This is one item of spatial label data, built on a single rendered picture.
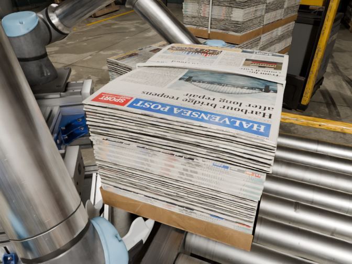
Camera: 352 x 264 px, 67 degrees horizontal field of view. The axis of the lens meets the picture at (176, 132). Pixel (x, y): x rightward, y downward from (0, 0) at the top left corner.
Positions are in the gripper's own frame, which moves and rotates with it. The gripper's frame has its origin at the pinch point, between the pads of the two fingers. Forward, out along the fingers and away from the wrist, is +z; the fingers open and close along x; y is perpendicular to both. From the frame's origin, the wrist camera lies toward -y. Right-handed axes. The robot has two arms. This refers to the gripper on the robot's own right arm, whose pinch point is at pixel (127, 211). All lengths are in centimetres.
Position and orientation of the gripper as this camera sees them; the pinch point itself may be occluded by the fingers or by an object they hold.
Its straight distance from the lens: 55.5
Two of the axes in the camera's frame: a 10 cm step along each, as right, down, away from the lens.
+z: 3.7, -5.1, 7.8
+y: 0.0, -8.4, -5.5
